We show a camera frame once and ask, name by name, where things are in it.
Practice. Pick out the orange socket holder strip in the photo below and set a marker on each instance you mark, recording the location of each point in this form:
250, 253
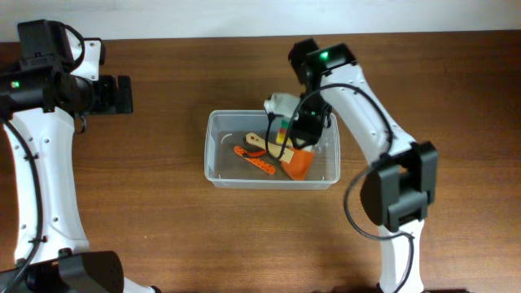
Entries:
258, 162

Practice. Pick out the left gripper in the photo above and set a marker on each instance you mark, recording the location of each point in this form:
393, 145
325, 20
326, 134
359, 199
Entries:
111, 104

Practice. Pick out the orange handled pliers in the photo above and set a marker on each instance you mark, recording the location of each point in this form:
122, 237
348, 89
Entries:
252, 151

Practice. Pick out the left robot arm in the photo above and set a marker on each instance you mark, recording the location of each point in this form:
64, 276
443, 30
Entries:
46, 97

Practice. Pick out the clear plastic container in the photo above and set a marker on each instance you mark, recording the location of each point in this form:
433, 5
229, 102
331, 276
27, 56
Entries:
226, 169

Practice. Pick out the clear case of screwdriver bits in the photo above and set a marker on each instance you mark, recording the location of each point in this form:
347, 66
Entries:
282, 131

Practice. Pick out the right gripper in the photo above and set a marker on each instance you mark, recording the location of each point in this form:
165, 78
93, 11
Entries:
311, 133

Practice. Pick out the orange scraper wooden handle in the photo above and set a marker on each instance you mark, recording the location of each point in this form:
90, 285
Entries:
295, 163

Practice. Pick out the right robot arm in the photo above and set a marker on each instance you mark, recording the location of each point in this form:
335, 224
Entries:
388, 200

